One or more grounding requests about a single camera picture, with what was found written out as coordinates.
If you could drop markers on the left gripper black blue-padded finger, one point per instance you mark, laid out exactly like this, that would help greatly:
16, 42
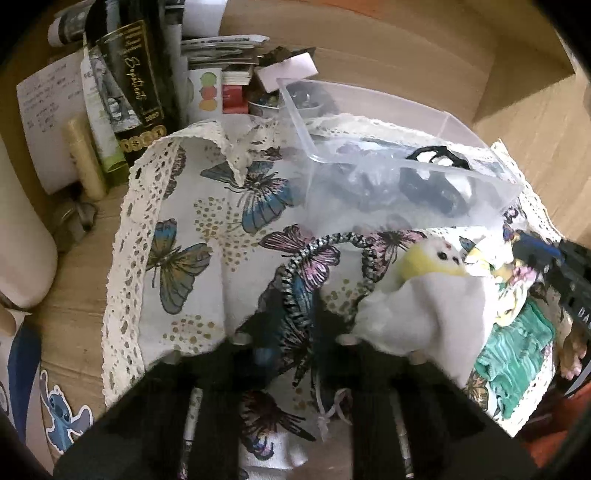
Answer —
183, 412
411, 422

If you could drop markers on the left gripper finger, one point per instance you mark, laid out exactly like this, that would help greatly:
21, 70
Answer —
535, 252

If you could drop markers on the green knitted cloth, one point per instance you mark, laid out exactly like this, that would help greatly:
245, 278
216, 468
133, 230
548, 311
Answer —
510, 361

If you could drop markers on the yellow white plush toy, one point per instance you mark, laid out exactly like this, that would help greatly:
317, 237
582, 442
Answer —
430, 255

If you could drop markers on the white sock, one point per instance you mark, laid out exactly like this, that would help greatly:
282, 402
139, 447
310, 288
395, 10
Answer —
444, 317

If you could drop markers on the black white fabric mask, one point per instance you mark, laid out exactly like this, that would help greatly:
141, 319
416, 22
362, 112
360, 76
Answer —
377, 178

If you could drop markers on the black white braided headband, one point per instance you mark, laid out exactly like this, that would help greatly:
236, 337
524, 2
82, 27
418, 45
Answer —
301, 282

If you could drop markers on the stitch cartoon sticker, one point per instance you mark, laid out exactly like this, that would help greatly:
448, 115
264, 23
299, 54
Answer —
66, 425

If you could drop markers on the butterfly print lace cloth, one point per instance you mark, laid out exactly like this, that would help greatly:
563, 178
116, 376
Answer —
203, 235

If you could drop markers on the clear plastic storage box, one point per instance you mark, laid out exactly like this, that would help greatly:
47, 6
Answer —
318, 117

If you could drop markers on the beige slim candle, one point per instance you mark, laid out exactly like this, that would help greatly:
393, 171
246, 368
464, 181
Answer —
77, 135

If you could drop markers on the pink white small box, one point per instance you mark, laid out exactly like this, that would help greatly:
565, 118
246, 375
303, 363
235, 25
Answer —
297, 67

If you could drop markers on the traffic light card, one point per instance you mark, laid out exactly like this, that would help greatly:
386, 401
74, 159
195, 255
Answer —
205, 94

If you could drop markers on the handwritten white note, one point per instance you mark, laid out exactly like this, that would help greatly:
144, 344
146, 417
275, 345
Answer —
47, 99

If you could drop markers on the dark wine bottle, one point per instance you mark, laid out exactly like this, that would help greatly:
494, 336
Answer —
132, 72

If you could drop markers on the stack of magazines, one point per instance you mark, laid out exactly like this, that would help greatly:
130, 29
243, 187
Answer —
192, 31

